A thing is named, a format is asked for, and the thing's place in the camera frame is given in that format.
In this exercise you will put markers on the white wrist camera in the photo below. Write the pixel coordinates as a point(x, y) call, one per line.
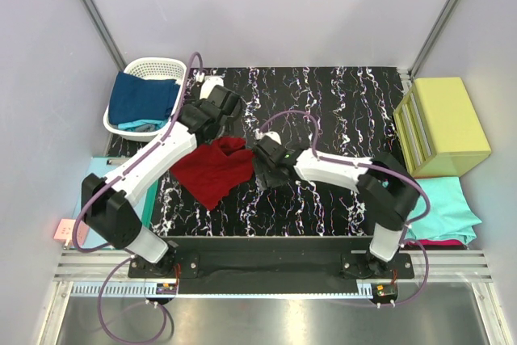
point(207, 83)
point(271, 135)

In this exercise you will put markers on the navy blue t-shirt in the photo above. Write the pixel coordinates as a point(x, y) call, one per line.
point(133, 98)

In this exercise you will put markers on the white plastic laundry basket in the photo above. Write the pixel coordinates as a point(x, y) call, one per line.
point(154, 68)

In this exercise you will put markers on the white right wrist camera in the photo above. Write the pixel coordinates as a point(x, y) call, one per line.
point(271, 135)

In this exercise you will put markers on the light blue t-shirt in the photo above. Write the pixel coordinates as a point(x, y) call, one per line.
point(142, 126)

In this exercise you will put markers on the folded magenta t-shirt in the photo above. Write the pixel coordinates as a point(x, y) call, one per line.
point(445, 243)

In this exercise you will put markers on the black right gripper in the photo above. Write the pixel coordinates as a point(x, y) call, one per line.
point(270, 181)

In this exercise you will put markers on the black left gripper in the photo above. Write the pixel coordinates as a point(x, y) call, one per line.
point(218, 128)

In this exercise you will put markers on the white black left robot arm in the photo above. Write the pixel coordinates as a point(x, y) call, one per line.
point(108, 202)

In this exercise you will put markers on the red t-shirt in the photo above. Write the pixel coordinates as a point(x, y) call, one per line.
point(212, 170)

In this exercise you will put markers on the pink sponge block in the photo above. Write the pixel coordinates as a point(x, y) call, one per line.
point(64, 232)

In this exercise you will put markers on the yellow drawer box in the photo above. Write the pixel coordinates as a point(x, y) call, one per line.
point(439, 130)

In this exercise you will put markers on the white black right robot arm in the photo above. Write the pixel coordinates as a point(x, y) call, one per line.
point(382, 183)

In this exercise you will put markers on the folded turquoise t-shirt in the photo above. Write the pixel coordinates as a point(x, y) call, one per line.
point(450, 217)

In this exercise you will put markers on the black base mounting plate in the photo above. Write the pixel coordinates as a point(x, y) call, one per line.
point(273, 266)

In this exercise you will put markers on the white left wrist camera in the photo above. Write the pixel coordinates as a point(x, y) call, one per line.
point(207, 83)

